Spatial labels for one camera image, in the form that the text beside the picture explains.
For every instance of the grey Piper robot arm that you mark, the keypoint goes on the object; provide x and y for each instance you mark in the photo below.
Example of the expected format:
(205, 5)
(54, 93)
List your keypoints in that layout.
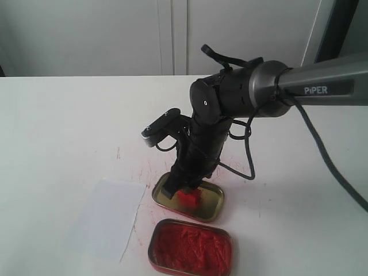
(269, 89)

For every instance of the red plastic stamp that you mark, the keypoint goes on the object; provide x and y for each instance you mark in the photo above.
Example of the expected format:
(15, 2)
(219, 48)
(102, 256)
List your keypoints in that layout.
(191, 199)

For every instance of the gold tin lid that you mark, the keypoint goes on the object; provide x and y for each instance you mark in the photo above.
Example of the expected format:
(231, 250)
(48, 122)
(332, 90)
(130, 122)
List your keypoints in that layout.
(212, 199)

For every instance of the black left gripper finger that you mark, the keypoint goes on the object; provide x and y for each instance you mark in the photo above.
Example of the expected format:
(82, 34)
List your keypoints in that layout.
(172, 185)

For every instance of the white cabinet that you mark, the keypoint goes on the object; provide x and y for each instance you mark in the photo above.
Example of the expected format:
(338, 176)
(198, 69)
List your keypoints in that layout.
(85, 38)

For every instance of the red ink pad tin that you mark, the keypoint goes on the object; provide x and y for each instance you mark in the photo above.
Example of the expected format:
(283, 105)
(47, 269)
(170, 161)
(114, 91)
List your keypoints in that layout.
(183, 248)

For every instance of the white paper sheet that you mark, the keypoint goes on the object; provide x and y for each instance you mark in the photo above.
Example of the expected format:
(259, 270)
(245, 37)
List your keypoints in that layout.
(105, 224)

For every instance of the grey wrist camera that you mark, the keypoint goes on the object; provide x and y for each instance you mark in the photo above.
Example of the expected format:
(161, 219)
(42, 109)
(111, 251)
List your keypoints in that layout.
(156, 131)

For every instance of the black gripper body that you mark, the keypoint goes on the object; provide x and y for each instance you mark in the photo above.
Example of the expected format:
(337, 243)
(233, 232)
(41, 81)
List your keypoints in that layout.
(200, 154)

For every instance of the dark vertical post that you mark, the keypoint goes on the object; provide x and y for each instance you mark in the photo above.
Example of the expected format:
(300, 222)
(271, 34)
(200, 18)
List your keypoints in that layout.
(334, 34)

